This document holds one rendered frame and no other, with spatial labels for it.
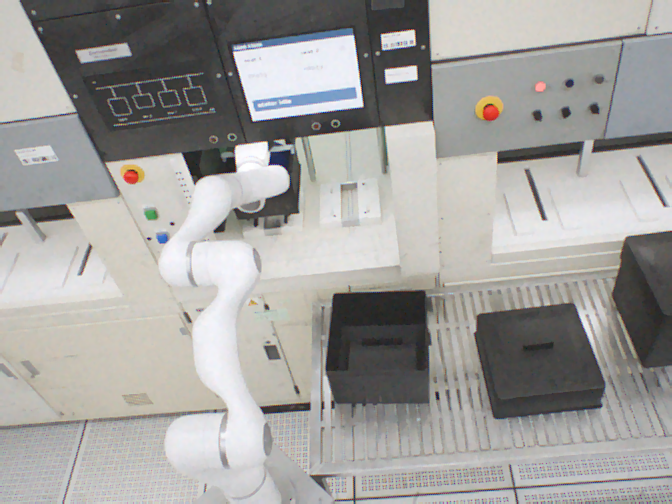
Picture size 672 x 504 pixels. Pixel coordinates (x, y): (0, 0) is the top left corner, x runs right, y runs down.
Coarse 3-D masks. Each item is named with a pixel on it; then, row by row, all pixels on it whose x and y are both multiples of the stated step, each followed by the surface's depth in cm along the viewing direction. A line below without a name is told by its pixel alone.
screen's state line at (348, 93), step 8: (352, 88) 150; (288, 96) 151; (296, 96) 151; (304, 96) 151; (312, 96) 151; (320, 96) 151; (328, 96) 151; (336, 96) 151; (344, 96) 151; (352, 96) 151; (256, 104) 153; (264, 104) 153; (272, 104) 153; (280, 104) 153; (288, 104) 153; (296, 104) 153; (304, 104) 153
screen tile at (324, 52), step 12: (300, 48) 142; (312, 48) 142; (324, 48) 142; (336, 48) 142; (348, 48) 142; (300, 60) 144; (312, 60) 144; (324, 60) 144; (348, 60) 144; (312, 72) 146; (324, 72) 146; (336, 72) 146; (348, 72) 146; (312, 84) 149; (324, 84) 149; (336, 84) 149
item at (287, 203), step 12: (288, 144) 208; (228, 156) 199; (228, 168) 200; (288, 168) 193; (300, 168) 213; (288, 192) 198; (264, 204) 201; (276, 204) 202; (288, 204) 202; (240, 216) 205; (252, 216) 205; (264, 216) 205; (288, 216) 210
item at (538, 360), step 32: (480, 320) 178; (512, 320) 177; (544, 320) 175; (576, 320) 174; (480, 352) 181; (512, 352) 169; (544, 352) 168; (576, 352) 167; (512, 384) 163; (544, 384) 162; (576, 384) 160; (512, 416) 167
